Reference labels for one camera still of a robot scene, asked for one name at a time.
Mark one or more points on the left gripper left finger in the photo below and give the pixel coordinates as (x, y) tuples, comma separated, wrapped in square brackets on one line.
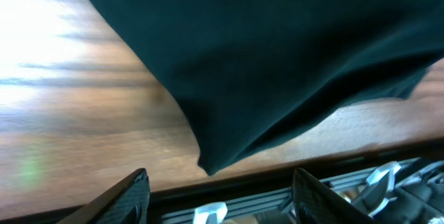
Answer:
[(124, 203)]

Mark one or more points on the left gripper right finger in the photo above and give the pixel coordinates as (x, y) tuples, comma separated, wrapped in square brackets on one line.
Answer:
[(315, 203)]

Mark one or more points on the black t-shirt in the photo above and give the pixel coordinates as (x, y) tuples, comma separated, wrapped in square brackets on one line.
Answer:
[(252, 74)]

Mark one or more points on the right white rail clip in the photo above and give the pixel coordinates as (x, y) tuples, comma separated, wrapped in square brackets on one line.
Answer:
[(378, 190)]

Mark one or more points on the white rail clip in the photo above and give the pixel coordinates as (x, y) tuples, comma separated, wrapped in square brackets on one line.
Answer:
[(212, 213), (378, 190)]

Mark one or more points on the left white rail clip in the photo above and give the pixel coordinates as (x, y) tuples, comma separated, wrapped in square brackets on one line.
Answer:
[(212, 213)]

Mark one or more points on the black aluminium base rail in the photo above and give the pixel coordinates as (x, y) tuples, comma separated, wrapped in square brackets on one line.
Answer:
[(268, 188)]

